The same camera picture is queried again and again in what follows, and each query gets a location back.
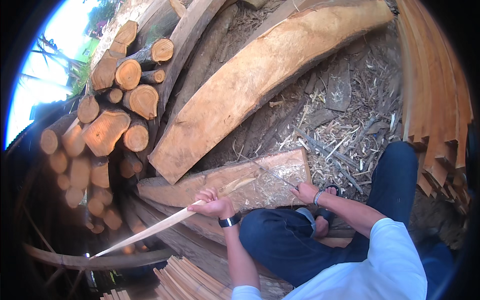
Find person's left hand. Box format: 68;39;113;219
187;187;236;220

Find person's right hand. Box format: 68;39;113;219
290;182;320;205

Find long-bladed knife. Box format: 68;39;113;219
239;154;299;189

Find long thin wood strip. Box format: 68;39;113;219
89;176;259;260

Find flat wood work plank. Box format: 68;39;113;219
137;147;312;211

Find person's legs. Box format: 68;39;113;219
239;141;456;287

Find heap of wood shavings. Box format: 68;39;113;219
277;94;403;196

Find black wrist band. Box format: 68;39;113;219
218;211;242;228

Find flat dark bark piece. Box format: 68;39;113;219
324;60;352;112

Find person's body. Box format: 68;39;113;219
231;217;428;300

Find large curved wood slab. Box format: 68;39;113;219
148;0;394;185

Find low stack of wood strips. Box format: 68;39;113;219
153;256;233;300

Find dark rough log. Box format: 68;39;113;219
165;3;241;126

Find tall stack of wood slats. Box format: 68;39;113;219
395;0;474;206

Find long grey wood beam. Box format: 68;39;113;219
155;0;227;124

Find pile of cut logs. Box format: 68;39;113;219
39;19;175;234

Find small bundle of wood strips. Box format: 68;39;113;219
99;289;132;300

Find green building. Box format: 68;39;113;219
73;37;101;64

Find palm tree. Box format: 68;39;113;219
22;34;91;99

